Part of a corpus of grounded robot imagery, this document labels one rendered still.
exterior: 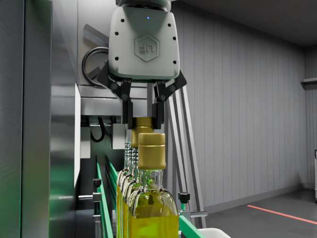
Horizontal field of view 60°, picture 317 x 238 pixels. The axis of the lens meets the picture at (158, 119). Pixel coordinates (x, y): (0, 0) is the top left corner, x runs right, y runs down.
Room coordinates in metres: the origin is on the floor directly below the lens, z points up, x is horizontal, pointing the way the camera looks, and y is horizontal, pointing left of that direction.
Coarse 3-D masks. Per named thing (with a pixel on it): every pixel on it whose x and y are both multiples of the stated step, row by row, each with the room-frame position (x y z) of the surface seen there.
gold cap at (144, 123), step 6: (138, 120) 0.39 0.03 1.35; (144, 120) 0.39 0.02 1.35; (150, 120) 0.39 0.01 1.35; (138, 126) 0.39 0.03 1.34; (144, 126) 0.39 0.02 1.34; (150, 126) 0.39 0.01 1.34; (132, 132) 0.40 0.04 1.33; (138, 132) 0.39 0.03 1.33; (144, 132) 0.39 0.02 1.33; (150, 132) 0.39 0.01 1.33; (132, 138) 0.40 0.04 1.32; (132, 144) 0.39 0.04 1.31; (138, 144) 0.39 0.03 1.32
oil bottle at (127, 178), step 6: (132, 174) 0.45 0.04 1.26; (126, 180) 0.44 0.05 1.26; (120, 186) 0.46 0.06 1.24; (120, 192) 0.45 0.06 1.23; (120, 198) 0.45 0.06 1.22; (120, 204) 0.45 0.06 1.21; (120, 210) 0.45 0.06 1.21; (120, 216) 0.45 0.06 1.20; (120, 222) 0.45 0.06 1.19; (120, 228) 0.45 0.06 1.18; (120, 234) 0.45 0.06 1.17
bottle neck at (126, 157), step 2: (126, 142) 0.52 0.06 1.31; (128, 142) 0.53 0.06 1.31; (130, 142) 0.53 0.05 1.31; (126, 144) 0.51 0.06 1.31; (128, 144) 0.50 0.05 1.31; (126, 146) 0.51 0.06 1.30; (128, 146) 0.51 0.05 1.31; (126, 148) 0.51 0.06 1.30; (128, 148) 0.50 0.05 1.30; (126, 150) 0.51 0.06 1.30; (128, 150) 0.50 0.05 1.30; (126, 152) 0.51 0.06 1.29; (128, 152) 0.51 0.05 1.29; (126, 154) 0.51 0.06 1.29; (128, 154) 0.51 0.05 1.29; (126, 156) 0.51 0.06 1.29; (126, 158) 0.51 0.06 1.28; (128, 158) 0.50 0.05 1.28; (126, 160) 0.51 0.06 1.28; (126, 162) 0.51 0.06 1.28; (128, 162) 0.51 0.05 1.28; (126, 164) 0.51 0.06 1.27; (128, 164) 0.51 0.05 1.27; (126, 166) 0.51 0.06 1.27; (128, 166) 0.51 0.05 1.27; (126, 168) 0.51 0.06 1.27; (128, 168) 0.50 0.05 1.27
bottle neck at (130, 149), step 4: (132, 148) 0.45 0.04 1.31; (132, 152) 0.45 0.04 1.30; (128, 156) 0.46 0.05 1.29; (132, 156) 0.45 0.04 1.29; (128, 160) 0.46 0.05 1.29; (132, 160) 0.45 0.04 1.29; (132, 164) 0.45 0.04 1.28; (132, 168) 0.45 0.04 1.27; (128, 172) 0.46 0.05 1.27; (132, 172) 0.45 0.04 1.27
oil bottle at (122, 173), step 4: (124, 168) 0.52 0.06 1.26; (120, 172) 0.51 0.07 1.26; (124, 172) 0.50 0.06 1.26; (120, 176) 0.50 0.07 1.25; (120, 180) 0.49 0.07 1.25; (116, 184) 0.53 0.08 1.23; (116, 188) 0.53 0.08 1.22; (116, 192) 0.53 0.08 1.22; (116, 196) 0.53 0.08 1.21; (116, 200) 0.53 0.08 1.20; (116, 204) 0.53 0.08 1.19; (116, 208) 0.53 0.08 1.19; (116, 212) 0.53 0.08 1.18; (116, 216) 0.53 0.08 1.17; (116, 220) 0.53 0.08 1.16; (116, 224) 0.53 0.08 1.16; (116, 228) 0.53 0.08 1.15; (116, 232) 0.52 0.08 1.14; (116, 236) 0.52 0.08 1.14
